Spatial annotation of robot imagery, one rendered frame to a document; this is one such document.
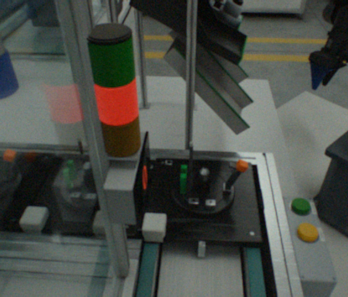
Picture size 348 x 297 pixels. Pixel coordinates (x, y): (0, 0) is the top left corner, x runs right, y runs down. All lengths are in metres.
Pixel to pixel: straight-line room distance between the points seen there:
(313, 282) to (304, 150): 0.52
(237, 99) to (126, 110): 0.65
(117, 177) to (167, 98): 0.89
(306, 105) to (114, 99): 1.05
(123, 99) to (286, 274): 0.47
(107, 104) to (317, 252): 0.52
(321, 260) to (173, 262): 0.29
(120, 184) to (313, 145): 0.83
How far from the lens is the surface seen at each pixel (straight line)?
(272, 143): 1.15
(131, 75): 0.40
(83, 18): 0.38
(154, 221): 0.73
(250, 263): 0.74
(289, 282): 0.72
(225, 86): 1.02
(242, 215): 0.78
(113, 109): 0.41
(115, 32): 0.39
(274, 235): 0.77
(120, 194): 0.45
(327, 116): 1.34
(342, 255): 0.92
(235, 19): 1.01
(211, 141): 1.12
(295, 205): 0.82
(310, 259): 0.76
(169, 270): 0.75
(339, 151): 0.85
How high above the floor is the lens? 1.56
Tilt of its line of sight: 39 degrees down
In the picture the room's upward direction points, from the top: straight up
